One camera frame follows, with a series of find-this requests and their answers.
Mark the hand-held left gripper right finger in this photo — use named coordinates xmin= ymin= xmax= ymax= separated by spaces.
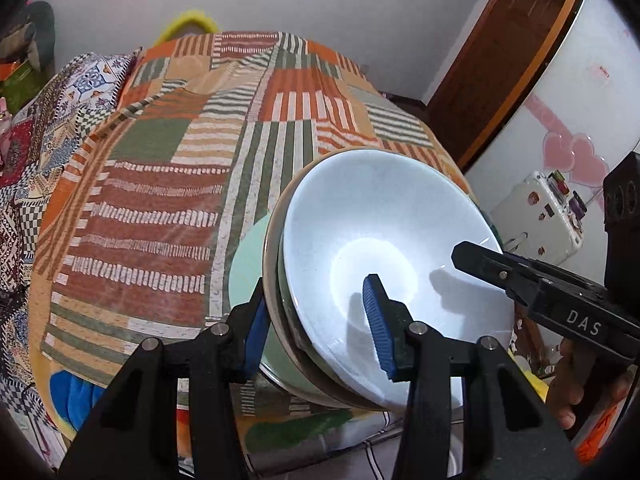
xmin=362 ymin=274 xmax=583 ymax=480

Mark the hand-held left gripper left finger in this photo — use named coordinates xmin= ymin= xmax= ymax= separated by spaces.
xmin=59 ymin=277 xmax=271 ymax=480

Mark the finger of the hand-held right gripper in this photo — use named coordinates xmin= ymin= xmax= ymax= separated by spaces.
xmin=451 ymin=241 xmax=551 ymax=318

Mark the green plate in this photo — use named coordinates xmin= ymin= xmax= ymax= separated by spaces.
xmin=227 ymin=220 xmax=321 ymax=406

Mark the pink bowl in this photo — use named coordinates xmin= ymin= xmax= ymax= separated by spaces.
xmin=262 ymin=147 xmax=501 ymax=413

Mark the white bowl with black dots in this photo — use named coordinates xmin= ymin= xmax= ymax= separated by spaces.
xmin=280 ymin=152 xmax=516 ymax=411

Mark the person's right hand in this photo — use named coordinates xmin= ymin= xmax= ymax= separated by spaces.
xmin=546 ymin=337 xmax=628 ymax=431

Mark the grey printed sheet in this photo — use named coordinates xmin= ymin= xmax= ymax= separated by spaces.
xmin=245 ymin=417 xmax=468 ymax=480

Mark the white sliding wardrobe door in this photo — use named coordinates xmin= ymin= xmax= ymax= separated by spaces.
xmin=465 ymin=0 xmax=640 ymax=271

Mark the striped patchwork blanket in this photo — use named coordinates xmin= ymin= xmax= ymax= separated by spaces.
xmin=30 ymin=31 xmax=496 ymax=441

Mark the colourful cartoon blanket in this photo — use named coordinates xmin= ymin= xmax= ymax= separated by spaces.
xmin=30 ymin=360 xmax=391 ymax=466

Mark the brown wooden door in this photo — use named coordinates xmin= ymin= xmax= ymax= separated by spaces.
xmin=427 ymin=0 xmax=588 ymax=171

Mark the patterned quilt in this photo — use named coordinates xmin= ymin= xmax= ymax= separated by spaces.
xmin=0 ymin=52 xmax=143 ymax=431

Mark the yellow foam noodle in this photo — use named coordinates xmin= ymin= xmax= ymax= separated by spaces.
xmin=155 ymin=8 xmax=221 ymax=46

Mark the green toy box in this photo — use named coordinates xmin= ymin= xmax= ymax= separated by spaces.
xmin=0 ymin=60 xmax=41 ymax=111

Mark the grey plush shark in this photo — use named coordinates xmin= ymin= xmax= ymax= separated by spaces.
xmin=0 ymin=1 xmax=55 ymax=76

